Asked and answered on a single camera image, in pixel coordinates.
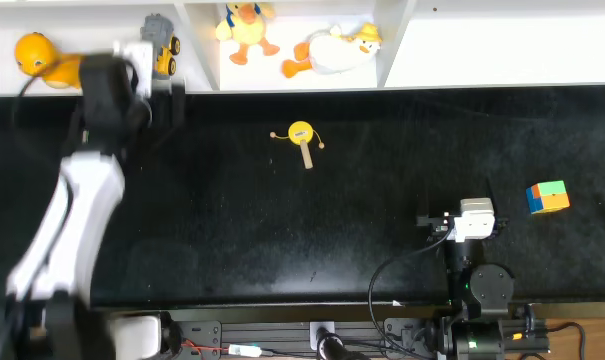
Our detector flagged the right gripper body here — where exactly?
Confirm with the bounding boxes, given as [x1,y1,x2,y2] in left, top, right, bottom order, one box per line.
[415,213,456,236]

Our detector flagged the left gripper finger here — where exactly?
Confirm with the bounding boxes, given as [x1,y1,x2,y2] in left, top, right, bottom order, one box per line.
[168,78,188,137]

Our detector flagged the many-coloured puzzle cube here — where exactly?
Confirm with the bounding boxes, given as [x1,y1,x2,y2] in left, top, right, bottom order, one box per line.
[525,179,572,216]

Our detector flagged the grey and yellow toy truck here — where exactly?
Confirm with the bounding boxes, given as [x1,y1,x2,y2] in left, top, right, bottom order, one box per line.
[140,13,182,81]

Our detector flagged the yellow rattle drum toy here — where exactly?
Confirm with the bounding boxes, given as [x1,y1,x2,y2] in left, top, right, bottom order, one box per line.
[269,120,327,171]

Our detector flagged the yellow rubber duck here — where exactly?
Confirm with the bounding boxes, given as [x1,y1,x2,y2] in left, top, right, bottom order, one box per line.
[14,31,87,91]

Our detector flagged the yellow plush duck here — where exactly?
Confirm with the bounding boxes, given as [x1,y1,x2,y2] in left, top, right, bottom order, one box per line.
[215,2,282,67]

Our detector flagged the white shelf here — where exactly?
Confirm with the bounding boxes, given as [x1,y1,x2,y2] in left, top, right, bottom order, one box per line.
[0,0,605,98]

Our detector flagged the white plush duck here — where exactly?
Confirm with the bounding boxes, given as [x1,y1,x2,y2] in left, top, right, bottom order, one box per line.
[281,22,384,80]

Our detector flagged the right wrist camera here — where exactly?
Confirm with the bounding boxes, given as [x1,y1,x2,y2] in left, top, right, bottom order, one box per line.
[451,197,498,243]

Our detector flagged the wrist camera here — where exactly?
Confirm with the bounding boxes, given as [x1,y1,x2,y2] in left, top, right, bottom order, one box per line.
[451,197,498,243]
[112,39,155,100]

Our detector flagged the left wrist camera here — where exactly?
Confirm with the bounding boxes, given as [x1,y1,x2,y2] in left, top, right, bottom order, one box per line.
[112,39,155,100]

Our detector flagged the black cable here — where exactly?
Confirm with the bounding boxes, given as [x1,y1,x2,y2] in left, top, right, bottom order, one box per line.
[10,74,41,132]
[367,227,456,360]

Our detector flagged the mounting rail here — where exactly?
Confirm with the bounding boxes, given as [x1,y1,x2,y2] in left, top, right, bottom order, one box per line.
[164,318,589,360]

